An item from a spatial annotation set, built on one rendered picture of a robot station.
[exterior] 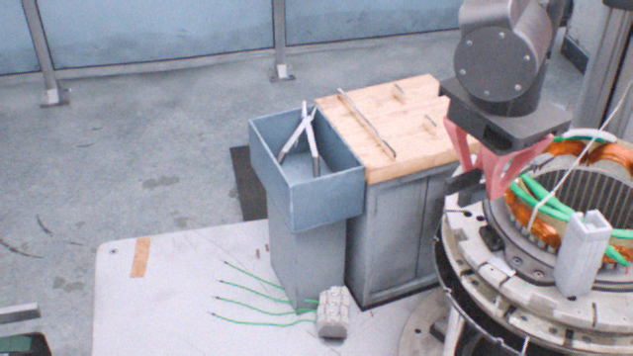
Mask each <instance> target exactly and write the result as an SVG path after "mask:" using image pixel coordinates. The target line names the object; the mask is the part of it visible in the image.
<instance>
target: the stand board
mask: <svg viewBox="0 0 633 356"><path fill-rule="evenodd" d="M394 84H398V85H399V86H400V87H401V88H402V89H403V90H404V91H405V92H406V102H405V103H404V104H402V103H401V102H400V101H399V100H398V99H397V98H396V97H395V96H394ZM437 89H438V82H437V81H436V80H435V79H434V78H433V77H432V76H430V75H429V74H425V75H421V76H417V77H413V78H409V79H404V80H400V81H396V82H391V83H386V84H381V85H377V86H373V87H368V88H364V89H359V90H355V91H351V92H346V93H345V94H346V95H347V96H348V97H349V98H350V99H351V101H352V102H353V103H354V104H355V105H356V106H357V108H358V109H359V110H360V111H361V112H362V113H363V116H364V117H365V118H366V119H367V120H368V121H369V122H370V124H371V125H372V126H373V127H374V128H375V129H376V131H377V132H378V133H379V134H380V135H381V136H382V138H383V139H384V140H385V141H386V142H388V143H389V145H390V146H391V147H392V148H393V149H394V150H395V152H396V153H397V160H396V161H393V160H392V159H391V158H390V157H389V156H387V154H386V153H385V152H384V151H383V150H382V148H381V147H380V146H379V145H378V144H377V143H376V142H375V141H374V140H373V139H372V137H371V136H370V135H369V134H368V133H367V131H366V130H365V129H364V128H363V127H362V126H361V124H360V123H359V122H358V121H357V120H356V118H355V117H354V116H353V115H352V113H351V111H350V110H349V109H348V108H347V107H346V105H345V104H344V103H343V102H342V101H341V99H340V98H339V97H338V94H337V95H332V96H328V97H323V98H319V99H314V103H317V104H318V106H319V107H320V108H321V110H322V111H323V112H324V114H325V116H326V117H327V118H328V120H329V121H330V122H331V123H332V125H333V126H334V127H335V128H336V129H337V130H338V131H339V132H340V134H341V135H342V136H343V137H344V139H345V140H346V141H347V143H348V144H349V145H350V146H351V148H352V149H353V150H354V151H355V153H356V154H357V155H358V157H359V158H360V159H361V160H362V162H363V163H364V164H365V167H366V173H365V180H366V182H367V183H368V184H369V185H371V184H374V183H378V182H382V181H385V180H390V179H394V178H397V177H401V176H404V175H408V174H411V173H414V172H418V171H422V170H425V169H429V168H433V167H436V166H441V164H444V163H448V162H452V161H455V160H459V157H458V155H457V153H456V150H455V148H454V146H453V144H452V141H451V139H450V137H449V135H448V132H447V130H446V129H445V127H444V124H443V118H444V115H446V113H447V110H448V104H449V100H450V99H449V98H447V97H446V96H442V97H437ZM424 115H427V116H428V117H429V118H430V119H431V120H432V121H433V122H434V123H435V124H436V125H437V127H436V135H435V136H432V135H431V134H430V133H429V132H428V131H427V130H426V129H425V128H424V127H423V126H422V122H423V116H424ZM467 141H468V144H469V149H470V153H471V155H472V154H475V152H476V151H478V150H479V147H480V143H479V142H478V141H477V140H475V139H474V138H473V137H471V136H470V135H469V134H468V135H467Z"/></svg>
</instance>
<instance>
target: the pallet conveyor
mask: <svg viewBox="0 0 633 356"><path fill-rule="evenodd" d="M39 318H43V312H42V311H41V309H40V307H39V304H38V302H36V303H30V304H24V305H17V306H11V307H5V308H0V325H1V324H8V323H14V322H20V321H27V320H33V319H39ZM0 356H52V353H51V350H50V348H49V345H48V343H47V340H46V338H45V335H44V334H43V333H41V332H35V331H34V332H28V333H22V334H16V335H9V336H3V337H0Z"/></svg>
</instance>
